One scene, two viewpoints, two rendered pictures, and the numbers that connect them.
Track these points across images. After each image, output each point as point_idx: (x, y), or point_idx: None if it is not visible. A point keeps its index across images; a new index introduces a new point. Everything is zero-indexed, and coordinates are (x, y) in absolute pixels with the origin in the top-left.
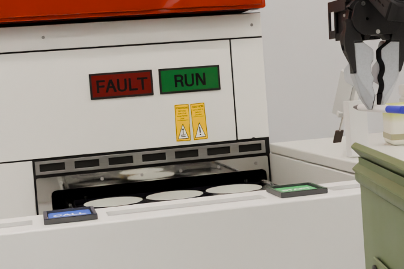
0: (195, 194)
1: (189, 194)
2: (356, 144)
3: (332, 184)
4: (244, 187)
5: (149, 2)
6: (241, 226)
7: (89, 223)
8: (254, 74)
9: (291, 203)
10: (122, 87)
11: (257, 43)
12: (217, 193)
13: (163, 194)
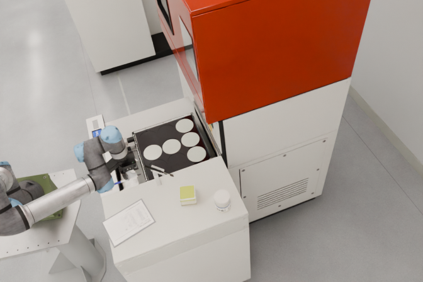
0: (188, 145)
1: (190, 143)
2: (45, 173)
3: (113, 177)
4: (198, 157)
5: (191, 90)
6: None
7: (90, 138)
8: (218, 135)
9: None
10: None
11: (218, 129)
12: (189, 150)
13: (192, 136)
